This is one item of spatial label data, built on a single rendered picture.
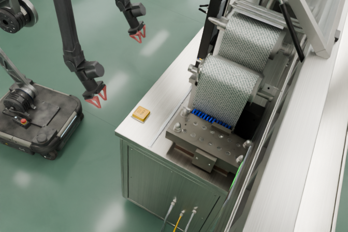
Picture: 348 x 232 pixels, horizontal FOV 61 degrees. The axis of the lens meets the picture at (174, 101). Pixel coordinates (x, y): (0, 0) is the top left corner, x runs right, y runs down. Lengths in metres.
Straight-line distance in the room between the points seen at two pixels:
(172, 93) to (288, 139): 1.10
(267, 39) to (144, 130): 0.74
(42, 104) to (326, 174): 2.10
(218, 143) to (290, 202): 0.82
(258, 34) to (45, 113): 1.71
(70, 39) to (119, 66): 1.91
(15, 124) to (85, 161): 0.59
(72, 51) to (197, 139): 0.67
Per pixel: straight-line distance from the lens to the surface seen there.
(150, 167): 1.61
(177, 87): 1.74
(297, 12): 0.90
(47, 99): 2.61
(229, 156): 1.37
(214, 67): 1.31
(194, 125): 1.42
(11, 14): 1.82
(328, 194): 0.94
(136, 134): 1.52
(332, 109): 1.16
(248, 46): 1.45
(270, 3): 1.92
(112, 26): 3.68
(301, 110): 0.77
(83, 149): 2.55
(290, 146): 0.68
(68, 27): 1.25
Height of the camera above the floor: 2.16
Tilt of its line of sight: 49 degrees down
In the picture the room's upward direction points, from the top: 10 degrees clockwise
